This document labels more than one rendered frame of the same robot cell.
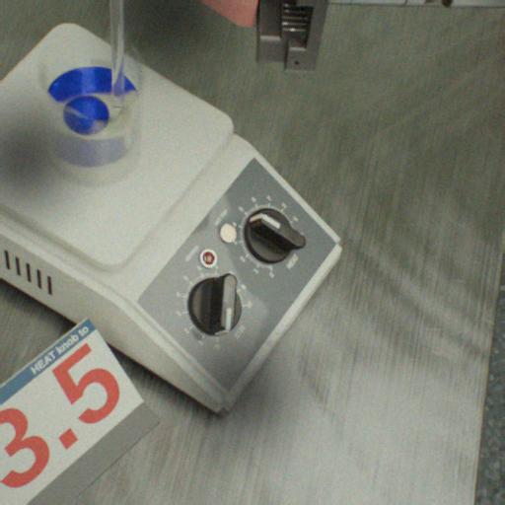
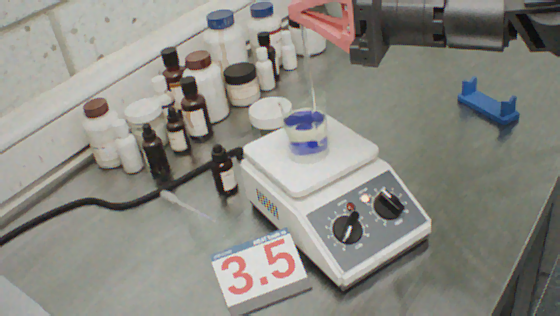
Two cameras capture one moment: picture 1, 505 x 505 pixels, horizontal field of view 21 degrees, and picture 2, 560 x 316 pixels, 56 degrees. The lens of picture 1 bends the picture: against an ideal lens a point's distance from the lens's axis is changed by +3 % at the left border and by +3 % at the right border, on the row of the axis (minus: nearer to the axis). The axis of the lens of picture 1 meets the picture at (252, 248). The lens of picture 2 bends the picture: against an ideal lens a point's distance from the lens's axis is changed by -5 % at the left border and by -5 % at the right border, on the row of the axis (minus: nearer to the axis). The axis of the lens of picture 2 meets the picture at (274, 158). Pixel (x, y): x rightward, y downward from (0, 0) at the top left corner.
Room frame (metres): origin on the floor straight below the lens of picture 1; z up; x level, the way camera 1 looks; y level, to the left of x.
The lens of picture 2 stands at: (-0.02, -0.21, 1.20)
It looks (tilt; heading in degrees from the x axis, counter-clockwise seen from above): 35 degrees down; 39
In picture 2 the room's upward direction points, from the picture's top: 10 degrees counter-clockwise
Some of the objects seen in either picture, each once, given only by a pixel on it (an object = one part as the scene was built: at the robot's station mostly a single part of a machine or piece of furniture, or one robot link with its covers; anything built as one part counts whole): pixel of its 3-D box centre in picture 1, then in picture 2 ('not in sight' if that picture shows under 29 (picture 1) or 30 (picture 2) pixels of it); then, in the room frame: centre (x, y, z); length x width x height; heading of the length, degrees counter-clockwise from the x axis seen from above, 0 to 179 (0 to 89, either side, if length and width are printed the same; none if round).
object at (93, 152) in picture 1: (95, 114); (305, 126); (0.41, 0.09, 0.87); 0.06 x 0.05 x 0.08; 23
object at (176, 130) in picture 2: not in sight; (176, 128); (0.45, 0.35, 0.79); 0.03 x 0.03 x 0.07
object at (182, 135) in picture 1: (90, 143); (309, 150); (0.42, 0.10, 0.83); 0.12 x 0.12 x 0.01; 66
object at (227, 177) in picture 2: not in sight; (222, 166); (0.40, 0.23, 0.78); 0.03 x 0.03 x 0.07
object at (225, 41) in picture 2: not in sight; (226, 48); (0.66, 0.41, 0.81); 0.07 x 0.07 x 0.13
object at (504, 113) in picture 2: not in sight; (487, 98); (0.72, -0.03, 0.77); 0.10 x 0.03 x 0.04; 61
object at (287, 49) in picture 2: not in sight; (288, 50); (0.74, 0.34, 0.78); 0.03 x 0.03 x 0.07
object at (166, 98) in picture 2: not in sight; (164, 102); (0.50, 0.42, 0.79); 0.03 x 0.03 x 0.09
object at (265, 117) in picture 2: not in sight; (274, 132); (0.49, 0.20, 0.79); 0.06 x 0.06 x 0.08
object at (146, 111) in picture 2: not in sight; (147, 125); (0.45, 0.41, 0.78); 0.06 x 0.06 x 0.07
